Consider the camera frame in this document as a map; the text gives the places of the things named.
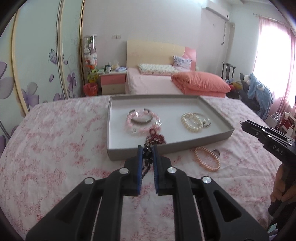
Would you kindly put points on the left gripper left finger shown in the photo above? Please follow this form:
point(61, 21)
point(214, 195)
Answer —
point(92, 210)

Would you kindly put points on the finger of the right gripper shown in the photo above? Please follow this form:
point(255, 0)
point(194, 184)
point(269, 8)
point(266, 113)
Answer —
point(254, 129)

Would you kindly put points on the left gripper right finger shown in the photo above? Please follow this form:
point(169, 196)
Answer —
point(202, 209)

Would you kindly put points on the thin silver bangle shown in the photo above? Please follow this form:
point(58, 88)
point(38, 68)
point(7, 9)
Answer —
point(199, 119)

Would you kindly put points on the person's right hand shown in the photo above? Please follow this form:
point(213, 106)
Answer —
point(279, 192)

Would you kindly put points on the blue clothing on chair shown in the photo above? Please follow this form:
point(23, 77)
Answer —
point(262, 95)

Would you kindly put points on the dark wooden chair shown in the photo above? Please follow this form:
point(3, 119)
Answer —
point(227, 71)

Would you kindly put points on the pink curtain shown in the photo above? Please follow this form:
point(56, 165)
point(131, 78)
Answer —
point(275, 63)

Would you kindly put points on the floral pink tablecloth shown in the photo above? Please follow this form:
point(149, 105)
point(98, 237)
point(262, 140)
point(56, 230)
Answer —
point(59, 144)

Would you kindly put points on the folded salmon quilt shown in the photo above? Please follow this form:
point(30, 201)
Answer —
point(200, 83)

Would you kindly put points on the grey cardboard tray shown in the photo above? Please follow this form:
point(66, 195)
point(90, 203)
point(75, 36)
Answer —
point(122, 143)

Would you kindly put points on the purple patterned cushion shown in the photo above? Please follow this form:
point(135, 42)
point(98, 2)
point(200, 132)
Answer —
point(182, 62)

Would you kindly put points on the wide engraved silver bangle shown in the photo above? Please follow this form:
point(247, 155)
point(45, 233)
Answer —
point(140, 116)

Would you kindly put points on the white air conditioner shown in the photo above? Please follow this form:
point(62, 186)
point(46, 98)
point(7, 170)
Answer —
point(216, 9)

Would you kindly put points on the red waste basket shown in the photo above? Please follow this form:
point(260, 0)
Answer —
point(90, 89)

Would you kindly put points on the white floral pillow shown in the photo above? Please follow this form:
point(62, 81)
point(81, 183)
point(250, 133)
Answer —
point(157, 69)

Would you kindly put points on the bed with pink sheet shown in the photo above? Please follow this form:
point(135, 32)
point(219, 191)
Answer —
point(136, 83)

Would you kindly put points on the pink beige nightstand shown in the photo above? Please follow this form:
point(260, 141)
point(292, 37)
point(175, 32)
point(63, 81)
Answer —
point(113, 83)

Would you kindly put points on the beige pink headboard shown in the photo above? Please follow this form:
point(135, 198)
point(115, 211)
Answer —
point(149, 52)

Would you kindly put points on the white mug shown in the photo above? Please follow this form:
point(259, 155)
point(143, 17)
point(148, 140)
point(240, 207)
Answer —
point(108, 68)

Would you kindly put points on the plush toy display tube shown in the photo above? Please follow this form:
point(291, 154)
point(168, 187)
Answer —
point(90, 58)

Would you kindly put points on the sliding floral wardrobe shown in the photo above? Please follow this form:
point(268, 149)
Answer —
point(40, 57)

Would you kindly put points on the white wall socket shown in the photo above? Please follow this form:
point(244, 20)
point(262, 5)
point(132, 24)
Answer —
point(116, 36)

